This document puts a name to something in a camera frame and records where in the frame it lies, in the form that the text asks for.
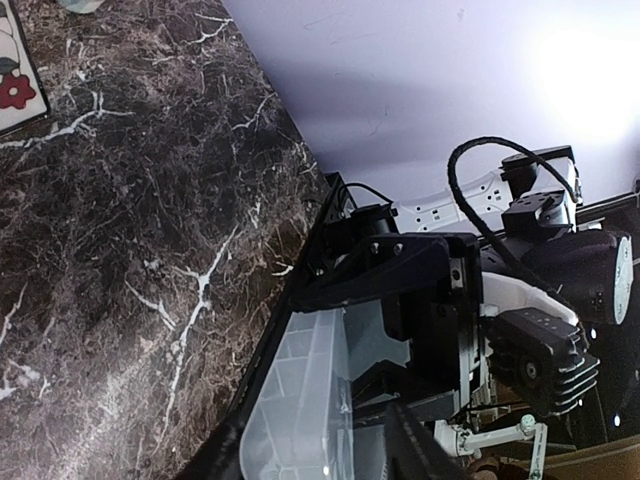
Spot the green ceramic bowl on plate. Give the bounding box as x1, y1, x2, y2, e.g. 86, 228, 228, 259
57, 0, 105, 15

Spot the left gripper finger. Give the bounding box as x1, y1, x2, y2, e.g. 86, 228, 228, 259
384, 402, 468, 480

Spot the square floral ceramic plate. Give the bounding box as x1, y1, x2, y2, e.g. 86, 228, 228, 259
0, 0, 51, 136

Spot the clear plastic pill organizer box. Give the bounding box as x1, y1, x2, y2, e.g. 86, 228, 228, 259
239, 301, 409, 479

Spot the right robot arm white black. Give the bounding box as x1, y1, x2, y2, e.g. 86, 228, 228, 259
292, 137, 633, 448

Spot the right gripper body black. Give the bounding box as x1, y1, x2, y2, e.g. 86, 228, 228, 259
292, 233, 483, 415

